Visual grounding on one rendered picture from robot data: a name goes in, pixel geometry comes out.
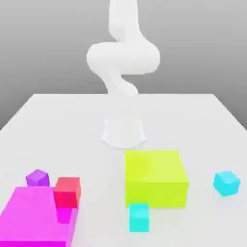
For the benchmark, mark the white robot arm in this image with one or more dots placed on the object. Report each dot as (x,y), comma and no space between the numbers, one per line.
(123,57)

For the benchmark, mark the small red cube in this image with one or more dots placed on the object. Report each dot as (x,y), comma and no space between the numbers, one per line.
(66,194)

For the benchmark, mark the small cyan cube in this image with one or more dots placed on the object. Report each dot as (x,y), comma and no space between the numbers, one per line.
(139,218)
(226,183)

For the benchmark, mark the small purple cube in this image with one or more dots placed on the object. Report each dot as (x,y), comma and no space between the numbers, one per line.
(37,178)

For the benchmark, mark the large yellow-green box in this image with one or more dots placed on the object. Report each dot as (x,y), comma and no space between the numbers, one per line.
(154,181)

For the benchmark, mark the large magenta box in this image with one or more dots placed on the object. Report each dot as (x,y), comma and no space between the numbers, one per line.
(29,216)

